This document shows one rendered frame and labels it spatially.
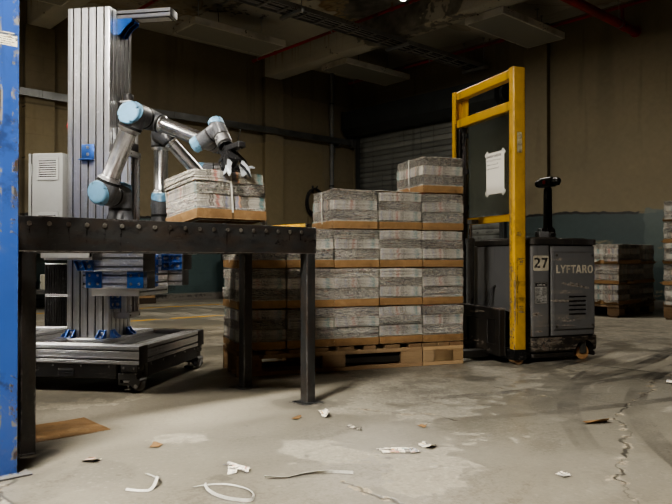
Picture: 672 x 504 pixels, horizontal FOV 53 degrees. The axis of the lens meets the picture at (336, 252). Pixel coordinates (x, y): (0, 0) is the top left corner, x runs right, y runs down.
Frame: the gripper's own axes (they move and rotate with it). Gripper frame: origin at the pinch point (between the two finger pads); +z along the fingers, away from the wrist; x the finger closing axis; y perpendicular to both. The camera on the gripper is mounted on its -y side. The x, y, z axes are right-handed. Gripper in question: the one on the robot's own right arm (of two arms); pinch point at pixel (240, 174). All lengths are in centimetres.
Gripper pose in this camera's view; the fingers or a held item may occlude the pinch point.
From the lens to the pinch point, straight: 313.4
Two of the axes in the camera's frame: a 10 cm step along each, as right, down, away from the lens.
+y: -5.4, 5.7, 6.2
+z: 3.8, 8.2, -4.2
